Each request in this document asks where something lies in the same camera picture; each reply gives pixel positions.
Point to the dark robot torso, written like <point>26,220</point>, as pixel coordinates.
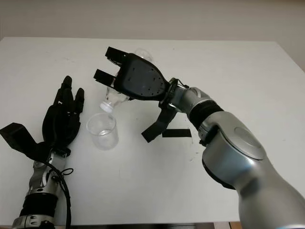
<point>143,226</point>

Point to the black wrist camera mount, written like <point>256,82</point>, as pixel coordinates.
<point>16,136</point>
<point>159,124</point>

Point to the clear plastic cup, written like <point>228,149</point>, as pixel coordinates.
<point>104,140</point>

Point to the black tape strip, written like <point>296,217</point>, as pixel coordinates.
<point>178,133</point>

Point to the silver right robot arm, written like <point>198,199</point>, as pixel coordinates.
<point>238,152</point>

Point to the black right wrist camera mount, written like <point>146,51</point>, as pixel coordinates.
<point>159,124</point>

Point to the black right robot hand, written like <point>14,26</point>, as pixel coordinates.
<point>140,78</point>

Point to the clear plastic water bottle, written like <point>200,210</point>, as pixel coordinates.
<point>112,100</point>

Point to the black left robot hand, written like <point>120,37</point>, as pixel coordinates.
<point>57,124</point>

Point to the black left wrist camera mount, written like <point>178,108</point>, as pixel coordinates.
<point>16,136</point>

